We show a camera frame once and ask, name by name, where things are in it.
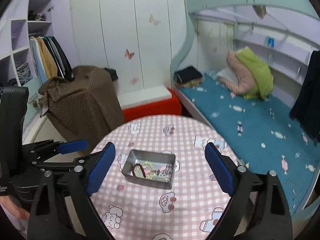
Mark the folded dark clothes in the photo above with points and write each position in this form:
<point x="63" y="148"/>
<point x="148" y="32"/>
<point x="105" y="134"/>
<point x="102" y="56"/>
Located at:
<point x="187" y="75"/>

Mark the brown covered chair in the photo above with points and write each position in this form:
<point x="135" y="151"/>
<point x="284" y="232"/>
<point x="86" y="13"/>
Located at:
<point x="82" y="105"/>

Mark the white wardrobe with butterfly stickers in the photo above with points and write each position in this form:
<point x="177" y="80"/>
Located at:
<point x="112" y="30"/>

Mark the folded tan clothes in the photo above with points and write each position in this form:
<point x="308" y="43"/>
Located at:
<point x="190" y="84"/>

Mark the lilac shelf unit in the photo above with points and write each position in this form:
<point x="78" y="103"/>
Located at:
<point x="18" y="35"/>

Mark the row of hanging clothes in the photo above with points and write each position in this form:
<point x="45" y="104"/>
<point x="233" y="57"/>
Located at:
<point x="50" y="57"/>

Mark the red stool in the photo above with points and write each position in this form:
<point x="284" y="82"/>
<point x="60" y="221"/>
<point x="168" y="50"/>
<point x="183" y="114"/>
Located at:
<point x="155" y="110"/>

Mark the pink checked cartoon tablecloth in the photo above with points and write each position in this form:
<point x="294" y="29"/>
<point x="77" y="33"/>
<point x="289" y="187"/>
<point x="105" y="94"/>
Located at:
<point x="150" y="205"/>

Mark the tan hanging cloth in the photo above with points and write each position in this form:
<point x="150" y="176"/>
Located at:
<point x="260" y="11"/>

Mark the small blue box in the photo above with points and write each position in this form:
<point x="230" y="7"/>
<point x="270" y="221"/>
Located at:
<point x="270" y="42"/>

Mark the white pillow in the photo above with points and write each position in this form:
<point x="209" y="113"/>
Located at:
<point x="225" y="74"/>

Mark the mint green bunk bed frame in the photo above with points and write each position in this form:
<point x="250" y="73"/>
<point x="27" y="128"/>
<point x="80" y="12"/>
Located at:
<point x="190" y="42"/>

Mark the dark hanging garment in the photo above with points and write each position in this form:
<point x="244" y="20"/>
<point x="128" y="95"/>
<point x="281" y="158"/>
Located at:
<point x="307" y="100"/>

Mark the folded pink quilt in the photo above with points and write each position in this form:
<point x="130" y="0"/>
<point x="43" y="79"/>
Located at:
<point x="240" y="80"/>

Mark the folded green quilt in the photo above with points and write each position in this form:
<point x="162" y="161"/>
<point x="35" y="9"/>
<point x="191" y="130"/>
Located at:
<point x="260" y="75"/>

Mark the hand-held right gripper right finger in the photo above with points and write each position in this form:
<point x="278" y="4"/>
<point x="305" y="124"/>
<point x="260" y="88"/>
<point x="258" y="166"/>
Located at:
<point x="220" y="170"/>

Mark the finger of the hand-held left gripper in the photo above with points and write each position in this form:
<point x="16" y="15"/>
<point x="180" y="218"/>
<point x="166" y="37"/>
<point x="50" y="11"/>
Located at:
<point x="65" y="165"/>
<point x="72" y="146"/>

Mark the white board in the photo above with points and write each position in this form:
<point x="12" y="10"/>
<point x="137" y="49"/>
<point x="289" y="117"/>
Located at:
<point x="145" y="96"/>

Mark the person's left hand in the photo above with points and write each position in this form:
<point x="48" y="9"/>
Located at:
<point x="20" y="211"/>

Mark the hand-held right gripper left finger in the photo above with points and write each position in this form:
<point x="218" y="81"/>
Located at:
<point x="101" y="170"/>

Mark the rectangular metal tin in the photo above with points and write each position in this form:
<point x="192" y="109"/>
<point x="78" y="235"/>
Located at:
<point x="150" y="183"/>

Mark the teal candy print bed blanket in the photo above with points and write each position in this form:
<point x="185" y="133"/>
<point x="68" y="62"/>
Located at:
<point x="250" y="130"/>

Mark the black garment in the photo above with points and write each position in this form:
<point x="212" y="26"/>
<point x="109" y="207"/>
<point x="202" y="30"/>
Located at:
<point x="112" y="74"/>

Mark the blue grey knitted cloth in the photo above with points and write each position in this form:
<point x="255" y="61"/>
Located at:
<point x="23" y="73"/>

